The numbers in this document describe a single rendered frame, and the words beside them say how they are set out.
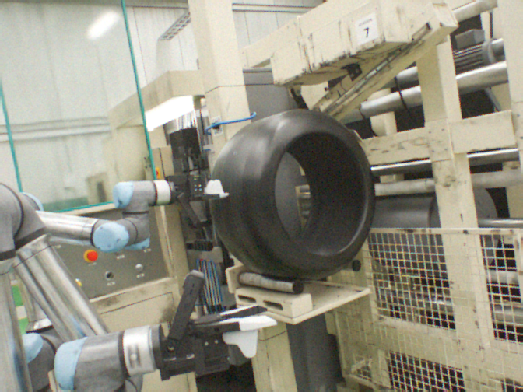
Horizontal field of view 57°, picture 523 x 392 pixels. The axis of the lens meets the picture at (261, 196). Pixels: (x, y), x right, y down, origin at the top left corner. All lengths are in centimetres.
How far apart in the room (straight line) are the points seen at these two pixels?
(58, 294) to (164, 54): 1124
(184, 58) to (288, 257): 1087
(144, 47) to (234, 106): 1004
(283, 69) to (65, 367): 149
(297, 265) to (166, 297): 79
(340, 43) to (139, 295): 129
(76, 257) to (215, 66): 95
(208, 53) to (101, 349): 141
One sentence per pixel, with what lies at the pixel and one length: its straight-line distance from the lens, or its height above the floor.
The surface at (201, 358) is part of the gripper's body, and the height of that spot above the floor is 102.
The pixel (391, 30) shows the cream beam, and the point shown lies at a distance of 168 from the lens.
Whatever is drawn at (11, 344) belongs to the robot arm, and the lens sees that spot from 86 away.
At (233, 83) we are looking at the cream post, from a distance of 198.
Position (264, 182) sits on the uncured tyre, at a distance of 148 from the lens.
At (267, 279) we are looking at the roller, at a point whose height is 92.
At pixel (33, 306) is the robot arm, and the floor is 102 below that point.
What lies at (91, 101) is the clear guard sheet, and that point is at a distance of 213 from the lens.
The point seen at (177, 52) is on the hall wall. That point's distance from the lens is 1220.
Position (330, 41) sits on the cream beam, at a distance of 182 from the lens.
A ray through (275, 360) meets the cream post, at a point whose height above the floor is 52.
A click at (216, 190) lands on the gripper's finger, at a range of 151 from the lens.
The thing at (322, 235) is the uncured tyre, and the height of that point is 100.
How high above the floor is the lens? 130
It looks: 3 degrees down
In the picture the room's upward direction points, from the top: 10 degrees counter-clockwise
